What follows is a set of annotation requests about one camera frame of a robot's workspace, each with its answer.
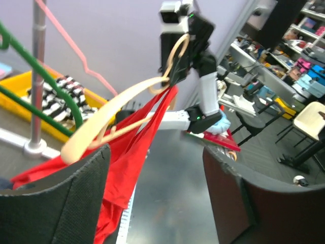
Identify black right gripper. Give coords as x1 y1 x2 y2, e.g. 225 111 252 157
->
159 33 191 85

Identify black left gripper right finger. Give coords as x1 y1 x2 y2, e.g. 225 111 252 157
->
203 146 324 243

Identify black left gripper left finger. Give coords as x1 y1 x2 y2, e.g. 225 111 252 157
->
1 145 111 243

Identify wooden hanger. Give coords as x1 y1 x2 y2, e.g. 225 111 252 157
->
61 34 190 165

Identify red t-shirt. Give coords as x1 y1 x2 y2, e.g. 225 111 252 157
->
11 87 178 243

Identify black white striped top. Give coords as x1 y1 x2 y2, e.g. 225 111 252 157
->
25 75 99 125

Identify pink wire hanger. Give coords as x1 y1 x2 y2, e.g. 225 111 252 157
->
35 0 118 96

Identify green plastic hanger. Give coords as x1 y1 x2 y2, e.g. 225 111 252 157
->
0 21 84 137

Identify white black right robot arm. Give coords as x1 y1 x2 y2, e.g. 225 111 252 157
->
158 12 222 134

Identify silver clothes rack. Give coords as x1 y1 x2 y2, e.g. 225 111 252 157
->
1 1 59 159

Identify light blue headphones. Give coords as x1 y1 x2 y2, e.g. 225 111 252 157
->
206 110 231 135

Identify red book stack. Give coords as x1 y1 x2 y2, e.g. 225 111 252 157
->
185 130 241 153

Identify cream chair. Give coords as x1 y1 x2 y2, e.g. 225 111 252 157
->
277 102 324 174

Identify yellow plastic tray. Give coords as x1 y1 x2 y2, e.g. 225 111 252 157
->
1 71 107 142

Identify white slotted cable duct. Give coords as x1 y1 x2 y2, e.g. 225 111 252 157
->
116 187 136 244

